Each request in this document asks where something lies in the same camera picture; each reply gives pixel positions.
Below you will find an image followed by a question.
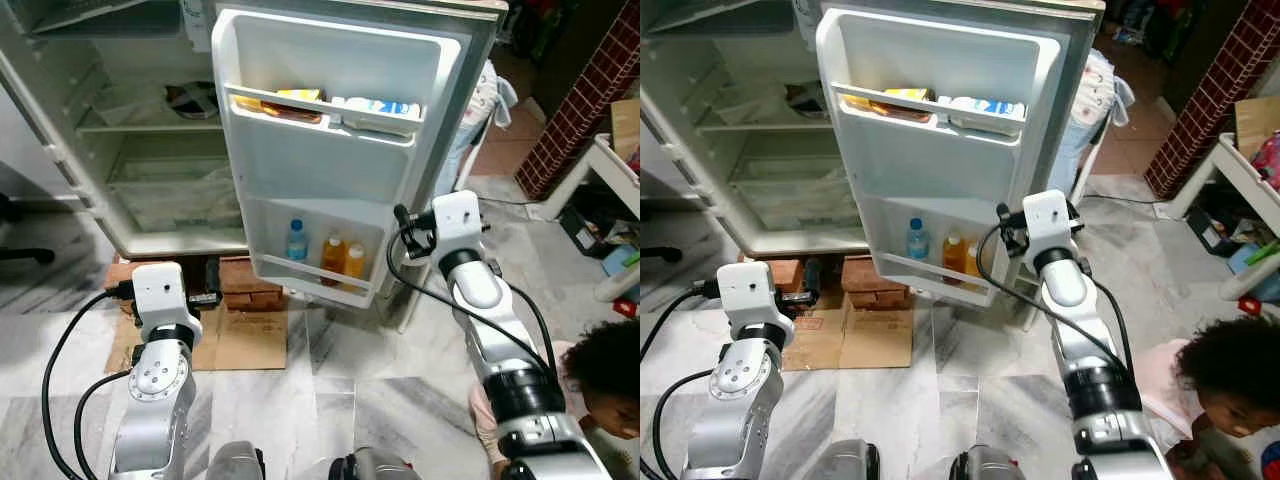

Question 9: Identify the grey fridge door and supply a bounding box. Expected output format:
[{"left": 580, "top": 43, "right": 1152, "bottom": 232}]
[
  {"left": 210, "top": 0, "right": 503, "bottom": 309},
  {"left": 815, "top": 0, "right": 1107, "bottom": 309}
]

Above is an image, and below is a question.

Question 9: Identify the grey fridge body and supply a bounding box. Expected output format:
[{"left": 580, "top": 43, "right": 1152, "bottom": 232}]
[
  {"left": 640, "top": 0, "right": 863, "bottom": 259},
  {"left": 0, "top": 0, "right": 253, "bottom": 259}
]

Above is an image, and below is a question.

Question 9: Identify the red brick stack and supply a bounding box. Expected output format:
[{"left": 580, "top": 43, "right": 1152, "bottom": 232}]
[
  {"left": 218, "top": 258, "right": 287, "bottom": 310},
  {"left": 843, "top": 258, "right": 907, "bottom": 307}
]

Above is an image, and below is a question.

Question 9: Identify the flat brown cardboard sheet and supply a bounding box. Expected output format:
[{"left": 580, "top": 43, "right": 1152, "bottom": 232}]
[
  {"left": 780, "top": 293, "right": 914, "bottom": 372},
  {"left": 105, "top": 293, "right": 292, "bottom": 374}
]

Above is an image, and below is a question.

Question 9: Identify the clear crisper drawer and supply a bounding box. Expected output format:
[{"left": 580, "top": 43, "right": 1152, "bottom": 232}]
[
  {"left": 108, "top": 158, "right": 247, "bottom": 233},
  {"left": 728, "top": 157, "right": 853, "bottom": 233}
]

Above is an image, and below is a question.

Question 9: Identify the light blue cloth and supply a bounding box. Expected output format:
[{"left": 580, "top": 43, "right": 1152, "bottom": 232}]
[
  {"left": 1045, "top": 50, "right": 1136, "bottom": 197},
  {"left": 435, "top": 60, "right": 519, "bottom": 197}
]

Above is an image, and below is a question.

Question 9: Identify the white blue carton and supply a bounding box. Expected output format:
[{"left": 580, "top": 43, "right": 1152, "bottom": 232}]
[
  {"left": 935, "top": 96, "right": 1027, "bottom": 120},
  {"left": 330, "top": 97, "right": 422, "bottom": 120}
]

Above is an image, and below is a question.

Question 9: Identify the black box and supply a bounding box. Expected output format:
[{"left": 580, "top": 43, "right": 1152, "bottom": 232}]
[
  {"left": 1195, "top": 208, "right": 1247, "bottom": 257},
  {"left": 559, "top": 205, "right": 602, "bottom": 257}
]

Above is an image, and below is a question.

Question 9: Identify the dark bowl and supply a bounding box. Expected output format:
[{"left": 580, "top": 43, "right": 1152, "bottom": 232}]
[
  {"left": 785, "top": 83, "right": 829, "bottom": 117},
  {"left": 165, "top": 83, "right": 219, "bottom": 119}
]

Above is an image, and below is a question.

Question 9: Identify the brown orange packet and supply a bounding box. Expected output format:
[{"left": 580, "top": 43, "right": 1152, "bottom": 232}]
[
  {"left": 842, "top": 94, "right": 927, "bottom": 124},
  {"left": 235, "top": 95, "right": 323, "bottom": 125}
]

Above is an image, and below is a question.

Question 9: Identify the grey robot left leg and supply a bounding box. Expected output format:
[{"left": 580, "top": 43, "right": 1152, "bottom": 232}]
[
  {"left": 805, "top": 440, "right": 882, "bottom": 480},
  {"left": 205, "top": 440, "right": 267, "bottom": 480}
]

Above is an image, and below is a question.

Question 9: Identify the grey robot leg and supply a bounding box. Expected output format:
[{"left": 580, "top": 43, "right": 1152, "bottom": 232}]
[
  {"left": 205, "top": 440, "right": 267, "bottom": 480},
  {"left": 805, "top": 440, "right": 882, "bottom": 480},
  {"left": 949, "top": 445, "right": 1032, "bottom": 480},
  {"left": 329, "top": 447, "right": 422, "bottom": 480}
]

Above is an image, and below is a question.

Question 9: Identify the black chair base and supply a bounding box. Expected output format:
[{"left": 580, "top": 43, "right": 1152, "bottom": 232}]
[{"left": 0, "top": 190, "right": 57, "bottom": 267}]

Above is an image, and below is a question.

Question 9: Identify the white table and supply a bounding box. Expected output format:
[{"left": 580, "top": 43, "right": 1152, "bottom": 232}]
[
  {"left": 1165, "top": 133, "right": 1280, "bottom": 263},
  {"left": 545, "top": 133, "right": 641, "bottom": 223}
]

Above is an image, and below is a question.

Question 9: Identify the red brick pillar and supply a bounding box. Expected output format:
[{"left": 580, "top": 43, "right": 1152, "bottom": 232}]
[
  {"left": 514, "top": 0, "right": 641, "bottom": 201},
  {"left": 1143, "top": 0, "right": 1280, "bottom": 199}
]

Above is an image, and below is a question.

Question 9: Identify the child in pink shirt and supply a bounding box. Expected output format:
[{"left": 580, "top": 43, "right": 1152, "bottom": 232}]
[
  {"left": 468, "top": 318, "right": 641, "bottom": 480},
  {"left": 1135, "top": 318, "right": 1280, "bottom": 480}
]

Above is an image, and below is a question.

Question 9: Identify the grey robot right leg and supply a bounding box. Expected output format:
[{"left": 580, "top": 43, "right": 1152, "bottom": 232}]
[
  {"left": 949, "top": 445, "right": 1032, "bottom": 480},
  {"left": 329, "top": 447, "right": 422, "bottom": 480}
]

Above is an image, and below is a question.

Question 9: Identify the brown cardboard box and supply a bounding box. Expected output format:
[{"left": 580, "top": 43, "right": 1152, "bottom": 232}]
[
  {"left": 1234, "top": 97, "right": 1280, "bottom": 157},
  {"left": 611, "top": 98, "right": 641, "bottom": 161}
]

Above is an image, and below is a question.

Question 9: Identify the pink patterned bag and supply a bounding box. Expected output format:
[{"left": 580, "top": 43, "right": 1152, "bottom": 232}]
[{"left": 1250, "top": 133, "right": 1280, "bottom": 193}]

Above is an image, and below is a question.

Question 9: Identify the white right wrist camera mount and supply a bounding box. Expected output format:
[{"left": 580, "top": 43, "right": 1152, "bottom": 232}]
[
  {"left": 1019, "top": 189, "right": 1078, "bottom": 264},
  {"left": 431, "top": 190, "right": 487, "bottom": 264}
]

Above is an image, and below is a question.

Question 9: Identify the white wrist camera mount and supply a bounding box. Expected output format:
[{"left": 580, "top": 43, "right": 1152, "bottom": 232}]
[
  {"left": 431, "top": 190, "right": 487, "bottom": 264},
  {"left": 131, "top": 262, "right": 204, "bottom": 337},
  {"left": 716, "top": 262, "right": 794, "bottom": 337},
  {"left": 1019, "top": 189, "right": 1078, "bottom": 264}
]

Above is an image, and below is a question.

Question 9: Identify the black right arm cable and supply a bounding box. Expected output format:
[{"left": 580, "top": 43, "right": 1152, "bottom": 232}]
[
  {"left": 975, "top": 222, "right": 1138, "bottom": 379},
  {"left": 385, "top": 215, "right": 561, "bottom": 383}
]

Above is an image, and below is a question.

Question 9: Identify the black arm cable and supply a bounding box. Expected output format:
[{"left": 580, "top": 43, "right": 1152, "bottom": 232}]
[
  {"left": 72, "top": 370, "right": 133, "bottom": 480},
  {"left": 640, "top": 283, "right": 723, "bottom": 363},
  {"left": 385, "top": 215, "right": 561, "bottom": 383},
  {"left": 975, "top": 222, "right": 1138, "bottom": 379},
  {"left": 652, "top": 368, "right": 717, "bottom": 480},
  {"left": 40, "top": 280, "right": 137, "bottom": 480}
]

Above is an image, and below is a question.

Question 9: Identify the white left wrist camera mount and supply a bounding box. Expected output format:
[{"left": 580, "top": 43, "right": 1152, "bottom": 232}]
[
  {"left": 131, "top": 262, "right": 204, "bottom": 337},
  {"left": 716, "top": 262, "right": 794, "bottom": 337}
]

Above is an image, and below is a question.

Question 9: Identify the black floor cable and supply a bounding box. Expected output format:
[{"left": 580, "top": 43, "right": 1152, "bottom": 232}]
[{"left": 1080, "top": 193, "right": 1167, "bottom": 208}]

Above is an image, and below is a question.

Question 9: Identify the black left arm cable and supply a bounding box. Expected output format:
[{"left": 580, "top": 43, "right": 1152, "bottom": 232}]
[
  {"left": 652, "top": 368, "right": 717, "bottom": 480},
  {"left": 72, "top": 370, "right": 133, "bottom": 480},
  {"left": 40, "top": 280, "right": 137, "bottom": 480},
  {"left": 640, "top": 283, "right": 723, "bottom": 363}
]

